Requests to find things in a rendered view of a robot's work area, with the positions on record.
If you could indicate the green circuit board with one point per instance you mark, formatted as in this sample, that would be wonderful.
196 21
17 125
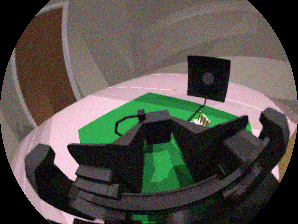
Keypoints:
164 167

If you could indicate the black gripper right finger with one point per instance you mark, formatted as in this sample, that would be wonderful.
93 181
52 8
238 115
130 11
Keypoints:
199 144

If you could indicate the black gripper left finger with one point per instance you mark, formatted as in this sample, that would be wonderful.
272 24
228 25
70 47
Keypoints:
124 156

